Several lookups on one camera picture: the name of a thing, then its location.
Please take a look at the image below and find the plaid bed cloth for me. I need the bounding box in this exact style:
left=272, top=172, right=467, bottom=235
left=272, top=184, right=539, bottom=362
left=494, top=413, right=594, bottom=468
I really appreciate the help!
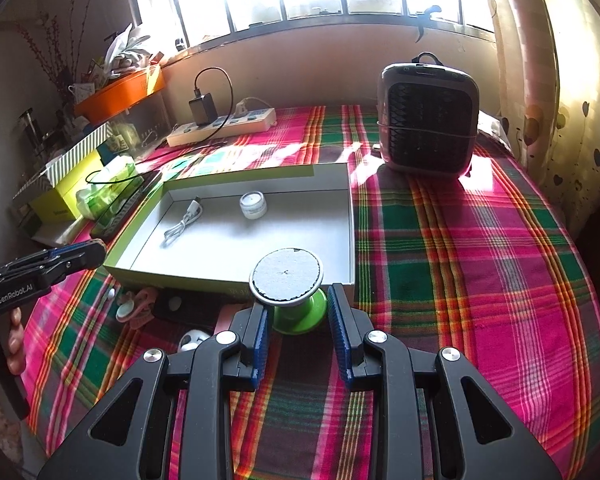
left=185, top=106, right=600, bottom=479

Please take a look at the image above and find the white USB cable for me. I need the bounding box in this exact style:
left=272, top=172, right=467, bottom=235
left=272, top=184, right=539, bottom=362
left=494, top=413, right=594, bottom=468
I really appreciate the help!
left=161, top=197, right=204, bottom=248

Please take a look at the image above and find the white power strip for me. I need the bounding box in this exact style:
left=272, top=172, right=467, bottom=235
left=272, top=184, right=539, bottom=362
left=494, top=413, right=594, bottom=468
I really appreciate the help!
left=166, top=108, right=277, bottom=148

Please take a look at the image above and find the pink case mint insert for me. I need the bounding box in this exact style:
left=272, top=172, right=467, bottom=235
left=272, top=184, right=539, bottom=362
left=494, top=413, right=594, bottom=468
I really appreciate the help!
left=116, top=287, right=158, bottom=330

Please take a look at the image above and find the orange tray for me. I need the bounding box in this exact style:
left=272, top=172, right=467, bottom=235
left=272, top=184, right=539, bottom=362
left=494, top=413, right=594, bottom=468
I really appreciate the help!
left=73, top=65, right=166, bottom=126

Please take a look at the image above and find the striped white box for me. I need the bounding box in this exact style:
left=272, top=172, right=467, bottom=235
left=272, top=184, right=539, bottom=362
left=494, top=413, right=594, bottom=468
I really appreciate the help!
left=12, top=122, right=111, bottom=207

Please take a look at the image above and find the black charger adapter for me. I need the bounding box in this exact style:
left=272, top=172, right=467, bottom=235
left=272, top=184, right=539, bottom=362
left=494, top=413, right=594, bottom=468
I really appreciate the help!
left=188, top=89, right=219, bottom=127

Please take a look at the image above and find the heart pattern curtain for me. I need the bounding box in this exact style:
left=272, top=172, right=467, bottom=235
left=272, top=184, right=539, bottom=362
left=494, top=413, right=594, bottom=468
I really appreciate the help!
left=488, top=0, right=600, bottom=235

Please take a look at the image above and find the green white cardboard tray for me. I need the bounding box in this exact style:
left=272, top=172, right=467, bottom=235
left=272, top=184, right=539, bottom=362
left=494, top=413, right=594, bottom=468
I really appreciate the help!
left=104, top=162, right=355, bottom=298

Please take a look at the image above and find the clear round candle jar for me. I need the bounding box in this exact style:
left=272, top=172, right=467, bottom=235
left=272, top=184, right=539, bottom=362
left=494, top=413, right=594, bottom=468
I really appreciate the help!
left=239, top=191, right=268, bottom=220

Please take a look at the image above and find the pink black portable heater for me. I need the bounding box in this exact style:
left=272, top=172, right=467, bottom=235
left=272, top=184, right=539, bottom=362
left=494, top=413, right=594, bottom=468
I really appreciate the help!
left=377, top=52, right=479, bottom=178

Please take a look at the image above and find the yellow box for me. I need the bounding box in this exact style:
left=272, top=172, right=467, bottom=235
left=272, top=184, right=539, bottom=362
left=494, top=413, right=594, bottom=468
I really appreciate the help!
left=30, top=151, right=102, bottom=224

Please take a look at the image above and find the black rectangular remote device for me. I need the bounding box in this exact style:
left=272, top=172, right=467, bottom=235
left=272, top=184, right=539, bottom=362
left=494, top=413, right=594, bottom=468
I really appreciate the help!
left=151, top=288, right=240, bottom=330

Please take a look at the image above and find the black smartphone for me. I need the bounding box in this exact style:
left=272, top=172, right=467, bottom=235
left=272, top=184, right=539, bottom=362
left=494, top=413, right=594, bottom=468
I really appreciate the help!
left=90, top=170, right=161, bottom=243

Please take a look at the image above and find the white plug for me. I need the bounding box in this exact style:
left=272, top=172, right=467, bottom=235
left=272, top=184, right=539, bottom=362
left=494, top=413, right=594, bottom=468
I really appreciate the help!
left=234, top=96, right=272, bottom=117

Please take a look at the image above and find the white panda dome toy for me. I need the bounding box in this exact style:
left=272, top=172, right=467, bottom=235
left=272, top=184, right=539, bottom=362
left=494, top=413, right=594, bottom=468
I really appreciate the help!
left=178, top=330, right=210, bottom=352

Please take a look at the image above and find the green tissue pack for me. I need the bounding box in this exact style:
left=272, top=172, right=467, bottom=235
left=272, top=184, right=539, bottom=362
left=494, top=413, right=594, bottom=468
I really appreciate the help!
left=76, top=155, right=142, bottom=220

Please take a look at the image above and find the pink clip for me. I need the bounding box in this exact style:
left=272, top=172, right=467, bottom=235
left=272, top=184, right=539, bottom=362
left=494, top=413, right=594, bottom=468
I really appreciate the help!
left=213, top=304, right=250, bottom=335

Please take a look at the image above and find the person left hand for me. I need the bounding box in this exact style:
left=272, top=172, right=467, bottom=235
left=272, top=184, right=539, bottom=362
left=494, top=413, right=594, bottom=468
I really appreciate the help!
left=0, top=308, right=27, bottom=376

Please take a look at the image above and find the black charger cable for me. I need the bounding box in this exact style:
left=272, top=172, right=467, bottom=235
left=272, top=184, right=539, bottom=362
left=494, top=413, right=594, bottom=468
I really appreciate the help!
left=84, top=65, right=235, bottom=187

